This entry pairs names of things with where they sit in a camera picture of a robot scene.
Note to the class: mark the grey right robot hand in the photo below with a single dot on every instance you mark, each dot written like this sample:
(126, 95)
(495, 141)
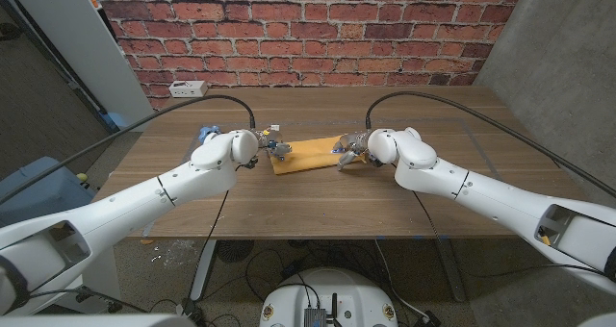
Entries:
(356, 144)

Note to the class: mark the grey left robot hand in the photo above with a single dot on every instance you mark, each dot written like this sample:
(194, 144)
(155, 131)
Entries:
(276, 146)

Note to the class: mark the yellow felt sheet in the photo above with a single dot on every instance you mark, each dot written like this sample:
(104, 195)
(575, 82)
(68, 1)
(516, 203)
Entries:
(308, 155)

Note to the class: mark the white right shoulder cover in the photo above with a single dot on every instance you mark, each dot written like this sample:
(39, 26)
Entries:
(604, 323)

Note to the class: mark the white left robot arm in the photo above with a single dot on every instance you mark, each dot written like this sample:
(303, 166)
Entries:
(144, 197)

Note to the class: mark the white left shoulder cover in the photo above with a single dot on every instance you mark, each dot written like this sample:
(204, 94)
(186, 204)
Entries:
(96, 321)

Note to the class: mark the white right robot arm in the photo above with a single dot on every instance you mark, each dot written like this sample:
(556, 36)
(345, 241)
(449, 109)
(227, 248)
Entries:
(481, 192)

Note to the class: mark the small blue gadget with screen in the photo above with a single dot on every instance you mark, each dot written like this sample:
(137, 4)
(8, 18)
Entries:
(207, 133)

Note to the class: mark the white power strip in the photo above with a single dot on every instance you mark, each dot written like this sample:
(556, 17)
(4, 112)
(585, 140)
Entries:
(187, 89)

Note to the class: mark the black round fan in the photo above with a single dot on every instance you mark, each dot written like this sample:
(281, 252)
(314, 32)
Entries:
(234, 251)

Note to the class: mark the red brick print backdrop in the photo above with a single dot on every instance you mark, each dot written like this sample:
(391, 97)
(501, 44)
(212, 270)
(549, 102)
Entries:
(313, 29)

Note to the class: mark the white table leg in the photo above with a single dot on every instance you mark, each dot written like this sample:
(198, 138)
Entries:
(202, 274)

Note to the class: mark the white robot torso base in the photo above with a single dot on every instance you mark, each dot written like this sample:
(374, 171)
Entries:
(289, 298)

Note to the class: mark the grey table leg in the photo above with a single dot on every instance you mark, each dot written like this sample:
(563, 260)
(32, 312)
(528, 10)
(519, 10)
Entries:
(452, 274)

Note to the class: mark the black antenna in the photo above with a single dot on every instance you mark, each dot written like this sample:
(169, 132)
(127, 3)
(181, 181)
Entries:
(334, 305)

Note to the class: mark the light blue object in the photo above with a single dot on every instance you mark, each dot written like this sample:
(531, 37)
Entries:
(113, 121)

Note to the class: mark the grey electronics box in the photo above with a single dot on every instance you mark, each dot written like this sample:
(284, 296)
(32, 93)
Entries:
(315, 318)

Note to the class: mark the yellow-green ball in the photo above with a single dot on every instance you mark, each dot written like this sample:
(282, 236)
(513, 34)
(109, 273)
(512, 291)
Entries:
(82, 177)

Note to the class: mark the white pillar panel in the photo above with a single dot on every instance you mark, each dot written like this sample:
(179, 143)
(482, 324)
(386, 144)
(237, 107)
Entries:
(72, 43)

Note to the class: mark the blue-grey bin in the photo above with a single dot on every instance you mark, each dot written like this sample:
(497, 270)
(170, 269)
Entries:
(43, 187)

